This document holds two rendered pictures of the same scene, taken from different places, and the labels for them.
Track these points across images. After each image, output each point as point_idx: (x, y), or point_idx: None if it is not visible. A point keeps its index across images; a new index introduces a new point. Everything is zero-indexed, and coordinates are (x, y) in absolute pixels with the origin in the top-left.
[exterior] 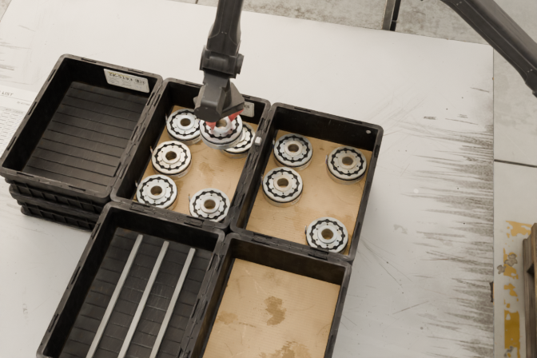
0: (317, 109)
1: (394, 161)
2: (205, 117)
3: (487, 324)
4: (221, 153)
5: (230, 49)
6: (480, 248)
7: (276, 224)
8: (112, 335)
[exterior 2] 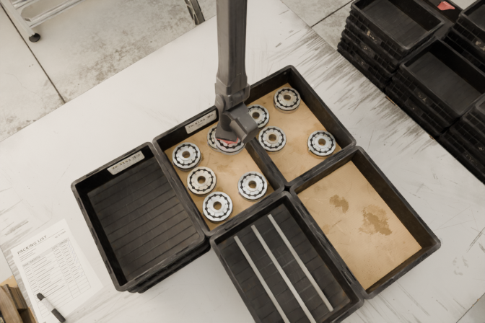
0: None
1: None
2: (250, 138)
3: (404, 116)
4: (220, 152)
5: (245, 82)
6: (365, 86)
7: (289, 161)
8: (284, 301)
